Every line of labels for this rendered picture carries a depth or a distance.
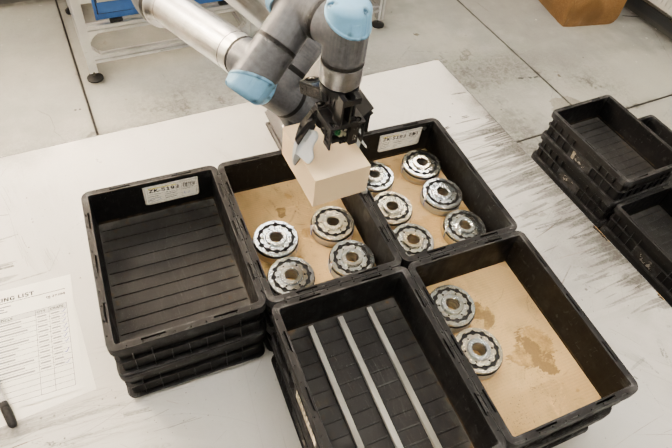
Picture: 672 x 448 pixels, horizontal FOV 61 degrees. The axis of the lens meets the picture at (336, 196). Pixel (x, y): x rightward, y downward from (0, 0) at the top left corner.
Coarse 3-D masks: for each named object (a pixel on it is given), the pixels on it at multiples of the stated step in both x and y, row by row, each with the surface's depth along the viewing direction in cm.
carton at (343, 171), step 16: (288, 128) 116; (320, 128) 117; (288, 144) 116; (320, 144) 114; (336, 144) 115; (352, 144) 115; (288, 160) 119; (320, 160) 111; (336, 160) 112; (352, 160) 112; (304, 176) 113; (320, 176) 108; (336, 176) 109; (352, 176) 112; (368, 176) 114; (304, 192) 115; (320, 192) 111; (336, 192) 113; (352, 192) 116
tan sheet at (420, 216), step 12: (396, 156) 156; (396, 168) 153; (396, 180) 150; (396, 192) 147; (408, 192) 147; (420, 192) 148; (420, 204) 145; (420, 216) 142; (432, 216) 143; (444, 216) 143; (432, 228) 140; (444, 240) 138
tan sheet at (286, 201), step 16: (240, 192) 142; (256, 192) 142; (272, 192) 143; (288, 192) 143; (240, 208) 139; (256, 208) 139; (272, 208) 140; (288, 208) 140; (304, 208) 141; (256, 224) 136; (304, 224) 137; (304, 240) 134; (304, 256) 131; (320, 256) 132; (320, 272) 129
